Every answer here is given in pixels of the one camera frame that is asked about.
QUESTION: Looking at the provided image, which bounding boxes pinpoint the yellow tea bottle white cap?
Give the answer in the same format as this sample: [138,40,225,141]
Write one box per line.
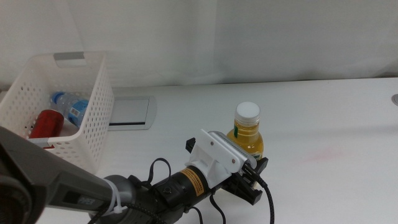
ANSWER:
[226,101,266,162]

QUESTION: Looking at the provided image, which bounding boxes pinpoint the clear blue-label water bottle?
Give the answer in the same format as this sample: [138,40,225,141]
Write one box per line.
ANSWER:
[50,91,91,129]

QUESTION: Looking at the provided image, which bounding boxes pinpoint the red cola can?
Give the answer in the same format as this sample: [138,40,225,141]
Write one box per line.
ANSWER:
[27,108,65,149]

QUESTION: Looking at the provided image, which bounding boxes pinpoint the white backdrop curtain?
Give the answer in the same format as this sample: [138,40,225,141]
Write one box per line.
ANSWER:
[0,0,398,88]

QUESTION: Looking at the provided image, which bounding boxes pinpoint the white zip tie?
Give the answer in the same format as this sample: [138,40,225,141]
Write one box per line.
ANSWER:
[104,178,128,216]

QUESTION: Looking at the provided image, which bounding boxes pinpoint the white perforated plastic basket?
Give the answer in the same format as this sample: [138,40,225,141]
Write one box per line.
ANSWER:
[0,51,115,175]

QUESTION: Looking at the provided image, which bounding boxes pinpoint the black braided left camera cable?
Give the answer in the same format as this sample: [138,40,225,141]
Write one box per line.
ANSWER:
[86,162,275,224]

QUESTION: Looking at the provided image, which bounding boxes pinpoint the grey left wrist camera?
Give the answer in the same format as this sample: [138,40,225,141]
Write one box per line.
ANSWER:
[207,130,259,170]

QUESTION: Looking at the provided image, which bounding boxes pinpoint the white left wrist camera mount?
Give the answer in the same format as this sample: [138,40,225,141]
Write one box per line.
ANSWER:
[184,128,250,190]

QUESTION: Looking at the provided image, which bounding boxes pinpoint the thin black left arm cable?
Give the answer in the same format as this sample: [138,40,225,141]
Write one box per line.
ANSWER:
[145,157,173,188]

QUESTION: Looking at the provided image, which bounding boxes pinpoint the silver rectangular table cable hatch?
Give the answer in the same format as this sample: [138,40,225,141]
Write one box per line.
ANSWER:
[108,95,158,131]

